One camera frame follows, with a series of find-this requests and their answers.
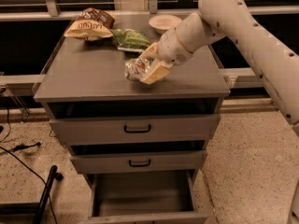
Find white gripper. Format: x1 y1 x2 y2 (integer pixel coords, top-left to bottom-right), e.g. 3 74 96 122
139 27 194 85

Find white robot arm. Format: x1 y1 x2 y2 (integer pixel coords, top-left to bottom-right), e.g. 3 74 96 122
155 0 299 224

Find top grey drawer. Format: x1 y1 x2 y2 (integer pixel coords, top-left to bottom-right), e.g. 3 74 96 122
50 98 220 146

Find grey drawer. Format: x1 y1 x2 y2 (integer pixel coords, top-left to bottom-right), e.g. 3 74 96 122
84 170 207 224
71 141 207 175
50 98 220 146

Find grey drawer cabinet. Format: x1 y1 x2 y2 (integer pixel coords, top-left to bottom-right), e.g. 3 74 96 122
33 13 231 176

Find middle grey drawer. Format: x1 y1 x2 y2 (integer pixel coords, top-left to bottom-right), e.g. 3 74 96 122
71 141 207 175

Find bottom grey drawer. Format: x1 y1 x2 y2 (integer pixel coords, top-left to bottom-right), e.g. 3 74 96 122
84 170 207 224

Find green chip bag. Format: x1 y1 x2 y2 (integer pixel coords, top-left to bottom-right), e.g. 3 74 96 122
110 29 151 52

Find white bowl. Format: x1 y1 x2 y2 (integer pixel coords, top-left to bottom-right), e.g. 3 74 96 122
149 15 182 35

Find brown yellow chip bag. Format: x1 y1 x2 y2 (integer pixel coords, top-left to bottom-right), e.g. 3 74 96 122
64 7 115 41

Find metal window railing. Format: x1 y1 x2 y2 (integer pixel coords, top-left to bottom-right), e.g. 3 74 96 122
0 0 299 123

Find black stand leg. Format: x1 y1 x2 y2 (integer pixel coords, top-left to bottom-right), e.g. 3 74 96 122
0 165 64 224

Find black top drawer handle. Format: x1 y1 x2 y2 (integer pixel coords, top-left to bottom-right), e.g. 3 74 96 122
123 124 151 133

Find black drawer handle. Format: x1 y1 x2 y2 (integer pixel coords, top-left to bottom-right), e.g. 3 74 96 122
123 124 151 133
128 159 151 168

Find black middle drawer handle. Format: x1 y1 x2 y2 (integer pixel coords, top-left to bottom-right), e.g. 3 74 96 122
128 159 151 168

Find black floor cable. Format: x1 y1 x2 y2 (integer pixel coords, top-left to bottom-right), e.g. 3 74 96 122
0 105 59 224

